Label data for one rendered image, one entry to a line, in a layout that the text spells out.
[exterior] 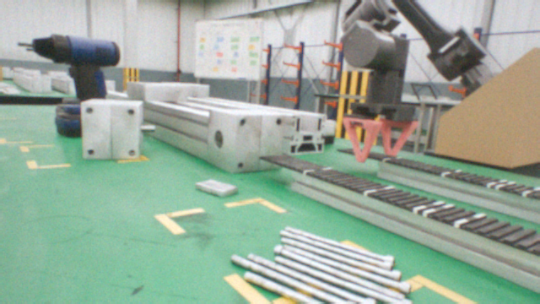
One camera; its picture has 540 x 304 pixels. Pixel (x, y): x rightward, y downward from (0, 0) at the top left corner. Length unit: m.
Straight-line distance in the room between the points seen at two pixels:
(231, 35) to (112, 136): 6.10
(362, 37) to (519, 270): 0.37
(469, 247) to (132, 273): 0.29
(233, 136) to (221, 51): 6.26
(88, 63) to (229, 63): 5.81
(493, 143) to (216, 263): 0.75
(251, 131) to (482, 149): 0.56
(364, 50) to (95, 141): 0.46
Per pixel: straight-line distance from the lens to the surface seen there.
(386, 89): 0.64
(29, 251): 0.36
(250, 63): 6.42
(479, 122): 0.96
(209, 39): 7.03
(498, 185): 0.57
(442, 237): 0.39
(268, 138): 0.61
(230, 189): 0.48
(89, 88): 0.93
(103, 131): 0.67
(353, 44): 0.59
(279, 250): 0.32
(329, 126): 0.95
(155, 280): 0.29
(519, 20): 8.72
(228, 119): 0.59
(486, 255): 0.38
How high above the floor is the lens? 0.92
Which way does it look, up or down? 12 degrees down
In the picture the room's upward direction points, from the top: 4 degrees clockwise
